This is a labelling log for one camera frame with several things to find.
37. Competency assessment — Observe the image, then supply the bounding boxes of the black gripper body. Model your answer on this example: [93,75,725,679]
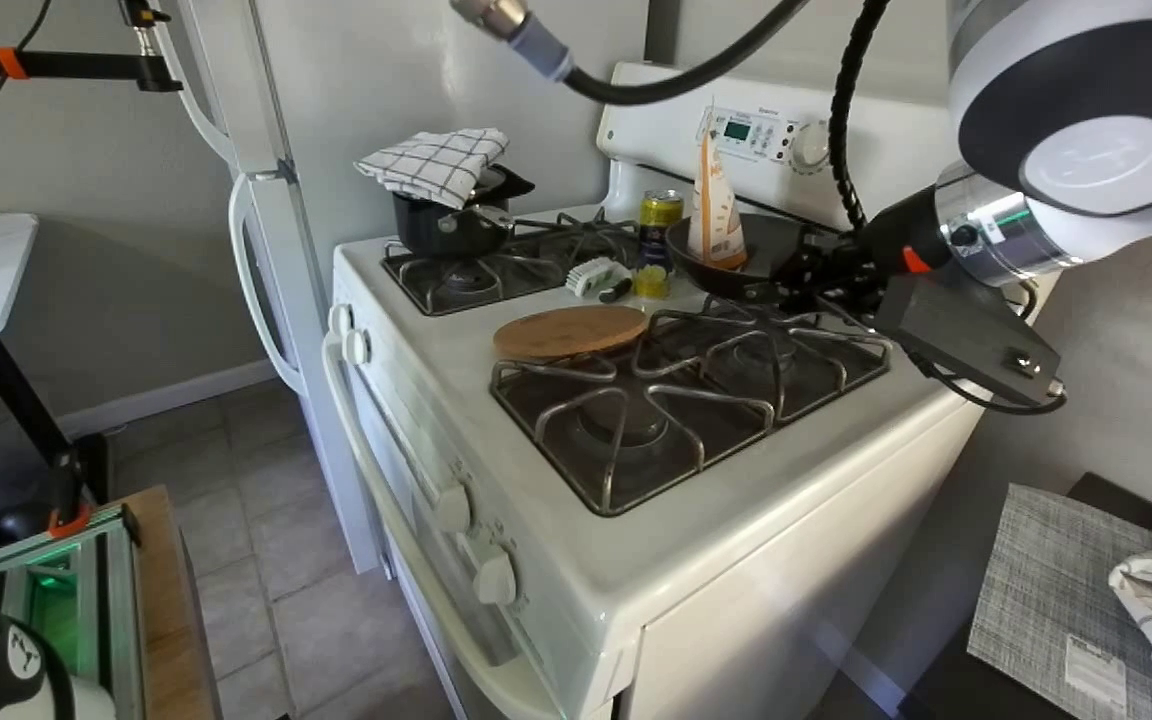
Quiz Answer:
[852,193,967,292]

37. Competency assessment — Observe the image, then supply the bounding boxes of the white gas stove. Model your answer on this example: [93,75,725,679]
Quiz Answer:
[314,56,1073,720]

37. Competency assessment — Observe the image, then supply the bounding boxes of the white round timer dial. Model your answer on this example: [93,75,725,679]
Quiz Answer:
[786,116,839,172]

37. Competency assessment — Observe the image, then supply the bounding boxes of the white and orange carton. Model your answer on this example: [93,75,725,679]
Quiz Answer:
[685,130,752,263]

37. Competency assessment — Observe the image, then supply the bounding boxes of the oven clock control panel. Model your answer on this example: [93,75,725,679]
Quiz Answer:
[695,99,790,167]

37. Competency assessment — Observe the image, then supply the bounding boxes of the yellow and blue bottle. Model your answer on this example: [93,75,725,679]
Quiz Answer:
[626,187,686,303]

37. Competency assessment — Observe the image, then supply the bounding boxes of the round cork trivet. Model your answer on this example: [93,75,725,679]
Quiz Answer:
[493,303,657,367]

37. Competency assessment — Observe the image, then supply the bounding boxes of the black side table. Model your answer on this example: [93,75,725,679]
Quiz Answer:
[900,467,1152,720]

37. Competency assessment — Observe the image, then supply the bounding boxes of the grey plaid mat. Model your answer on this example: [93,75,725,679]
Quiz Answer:
[964,481,1152,720]

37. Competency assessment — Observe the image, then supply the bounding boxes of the black pot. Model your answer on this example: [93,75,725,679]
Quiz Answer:
[390,165,538,263]

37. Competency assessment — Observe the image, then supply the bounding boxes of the white refrigerator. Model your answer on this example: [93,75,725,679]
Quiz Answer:
[170,0,650,579]

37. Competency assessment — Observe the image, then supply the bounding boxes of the wooden board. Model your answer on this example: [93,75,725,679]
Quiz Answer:
[116,481,224,720]

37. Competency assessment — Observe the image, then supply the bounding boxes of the black boom bar orange tape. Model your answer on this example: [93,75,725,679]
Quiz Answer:
[0,0,186,96]

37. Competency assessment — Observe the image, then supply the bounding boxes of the orange clamp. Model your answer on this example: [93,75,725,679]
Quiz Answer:
[43,497,100,544]

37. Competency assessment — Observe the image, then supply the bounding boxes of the black metal stand leg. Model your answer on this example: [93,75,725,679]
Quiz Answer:
[0,337,113,531]

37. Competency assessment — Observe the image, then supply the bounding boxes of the green bottle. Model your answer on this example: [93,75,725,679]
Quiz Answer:
[21,565,88,677]

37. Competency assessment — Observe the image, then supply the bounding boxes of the black braided cable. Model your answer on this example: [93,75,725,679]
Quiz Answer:
[825,0,897,231]

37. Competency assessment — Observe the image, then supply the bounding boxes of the black wire stove grate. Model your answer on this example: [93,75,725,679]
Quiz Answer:
[484,283,897,519]
[378,217,639,322]

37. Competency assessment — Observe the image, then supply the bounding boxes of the thick black cable silver connector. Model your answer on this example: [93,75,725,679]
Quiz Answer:
[446,0,812,113]

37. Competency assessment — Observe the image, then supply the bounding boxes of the white oven door handle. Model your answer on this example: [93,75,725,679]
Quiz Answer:
[314,333,566,720]

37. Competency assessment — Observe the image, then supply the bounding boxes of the white fridge door handle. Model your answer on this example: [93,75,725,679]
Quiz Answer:
[224,172,308,399]
[133,18,295,179]

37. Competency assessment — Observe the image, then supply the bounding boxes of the glass tank metal frame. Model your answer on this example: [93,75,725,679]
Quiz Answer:
[0,510,151,720]

